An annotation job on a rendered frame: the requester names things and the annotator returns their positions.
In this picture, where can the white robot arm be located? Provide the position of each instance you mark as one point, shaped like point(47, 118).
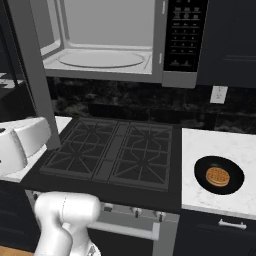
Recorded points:
point(66, 210)

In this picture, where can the grey microwave turntable plate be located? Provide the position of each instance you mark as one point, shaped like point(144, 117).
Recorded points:
point(100, 59)

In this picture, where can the grey microwave oven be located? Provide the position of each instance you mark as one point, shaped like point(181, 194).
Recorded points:
point(181, 75)

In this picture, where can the brown round waffle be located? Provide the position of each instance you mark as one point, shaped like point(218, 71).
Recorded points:
point(217, 177)

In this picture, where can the grey microwave door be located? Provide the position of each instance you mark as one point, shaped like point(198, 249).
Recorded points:
point(33, 66)

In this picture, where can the black gas hob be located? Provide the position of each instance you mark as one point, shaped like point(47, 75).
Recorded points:
point(110, 150)

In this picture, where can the grey hob knob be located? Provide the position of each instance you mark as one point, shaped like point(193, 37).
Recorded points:
point(160, 216)
point(108, 207)
point(136, 211)

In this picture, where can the dark drawer front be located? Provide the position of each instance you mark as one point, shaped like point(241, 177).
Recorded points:
point(206, 238)

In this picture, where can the dark base cupboard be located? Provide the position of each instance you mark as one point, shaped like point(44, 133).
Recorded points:
point(15, 213)

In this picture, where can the white wall socket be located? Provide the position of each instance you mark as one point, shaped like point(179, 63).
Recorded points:
point(218, 94)

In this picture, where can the dark wall cupboard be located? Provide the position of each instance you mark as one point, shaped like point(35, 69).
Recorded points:
point(230, 40)

